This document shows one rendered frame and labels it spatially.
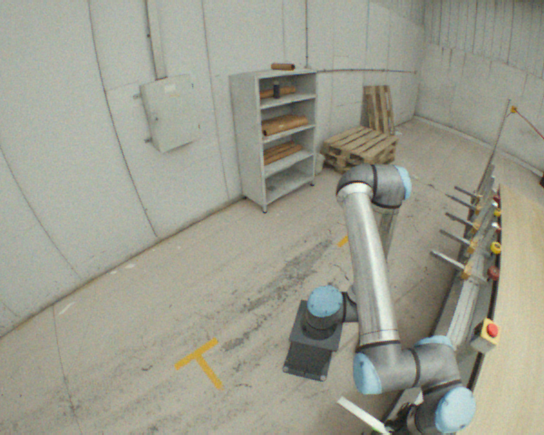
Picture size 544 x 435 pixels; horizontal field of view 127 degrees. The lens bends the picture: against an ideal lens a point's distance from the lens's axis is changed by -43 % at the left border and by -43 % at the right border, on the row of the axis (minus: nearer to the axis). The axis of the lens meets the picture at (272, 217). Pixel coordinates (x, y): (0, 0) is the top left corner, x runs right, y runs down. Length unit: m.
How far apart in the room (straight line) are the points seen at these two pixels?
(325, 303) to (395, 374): 0.62
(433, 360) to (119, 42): 2.48
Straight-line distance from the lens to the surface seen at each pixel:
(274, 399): 1.80
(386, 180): 0.79
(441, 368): 0.57
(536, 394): 1.41
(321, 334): 1.24
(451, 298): 1.55
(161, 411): 1.97
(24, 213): 2.53
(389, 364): 0.51
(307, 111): 3.06
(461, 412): 0.56
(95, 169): 2.34
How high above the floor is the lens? 1.78
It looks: 39 degrees down
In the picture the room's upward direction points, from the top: 3 degrees counter-clockwise
